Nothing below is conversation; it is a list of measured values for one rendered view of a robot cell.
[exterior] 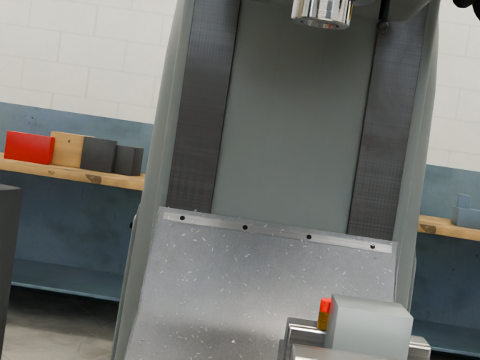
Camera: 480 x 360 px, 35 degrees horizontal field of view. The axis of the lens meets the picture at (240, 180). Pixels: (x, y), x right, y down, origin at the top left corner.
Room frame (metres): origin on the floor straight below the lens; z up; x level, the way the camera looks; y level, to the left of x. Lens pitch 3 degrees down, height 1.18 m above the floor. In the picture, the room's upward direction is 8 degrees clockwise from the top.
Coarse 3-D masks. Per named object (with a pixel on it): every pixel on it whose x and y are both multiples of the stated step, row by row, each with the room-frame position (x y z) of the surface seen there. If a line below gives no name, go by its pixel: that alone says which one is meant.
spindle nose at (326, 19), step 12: (300, 0) 0.60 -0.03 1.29; (312, 0) 0.59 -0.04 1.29; (324, 0) 0.59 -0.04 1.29; (336, 0) 0.59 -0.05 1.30; (348, 0) 0.60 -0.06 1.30; (300, 12) 0.60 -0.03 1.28; (312, 12) 0.59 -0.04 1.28; (324, 12) 0.59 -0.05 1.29; (336, 12) 0.59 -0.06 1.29; (348, 12) 0.60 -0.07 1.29; (300, 24) 0.63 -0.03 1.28; (312, 24) 0.63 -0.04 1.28; (324, 24) 0.63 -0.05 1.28; (336, 24) 0.62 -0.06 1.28; (348, 24) 0.60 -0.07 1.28
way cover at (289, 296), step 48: (192, 240) 0.96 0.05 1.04; (240, 240) 0.97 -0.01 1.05; (288, 240) 0.97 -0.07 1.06; (336, 240) 0.97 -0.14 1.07; (384, 240) 0.97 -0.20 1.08; (144, 288) 0.93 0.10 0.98; (192, 288) 0.94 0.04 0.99; (240, 288) 0.94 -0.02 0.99; (288, 288) 0.94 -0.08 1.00; (336, 288) 0.94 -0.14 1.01; (384, 288) 0.94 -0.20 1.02; (144, 336) 0.90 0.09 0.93; (240, 336) 0.91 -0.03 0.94
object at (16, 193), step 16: (0, 192) 0.67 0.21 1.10; (16, 192) 0.69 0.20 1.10; (0, 208) 0.67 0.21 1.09; (16, 208) 0.70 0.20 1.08; (0, 224) 0.67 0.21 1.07; (16, 224) 0.70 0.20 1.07; (0, 240) 0.68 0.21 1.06; (0, 256) 0.68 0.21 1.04; (0, 272) 0.68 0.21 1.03; (0, 288) 0.69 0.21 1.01; (0, 304) 0.69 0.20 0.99; (0, 320) 0.69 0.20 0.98; (0, 336) 0.70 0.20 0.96; (0, 352) 0.70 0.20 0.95
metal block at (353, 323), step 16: (336, 304) 0.60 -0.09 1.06; (352, 304) 0.60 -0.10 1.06; (368, 304) 0.61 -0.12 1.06; (384, 304) 0.62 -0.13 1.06; (400, 304) 0.63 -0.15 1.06; (336, 320) 0.58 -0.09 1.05; (352, 320) 0.58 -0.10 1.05; (368, 320) 0.58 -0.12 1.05; (384, 320) 0.58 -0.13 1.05; (400, 320) 0.58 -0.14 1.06; (336, 336) 0.58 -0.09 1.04; (352, 336) 0.58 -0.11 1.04; (368, 336) 0.58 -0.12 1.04; (384, 336) 0.58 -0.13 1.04; (400, 336) 0.58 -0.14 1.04; (368, 352) 0.58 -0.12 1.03; (384, 352) 0.58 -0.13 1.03; (400, 352) 0.58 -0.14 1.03
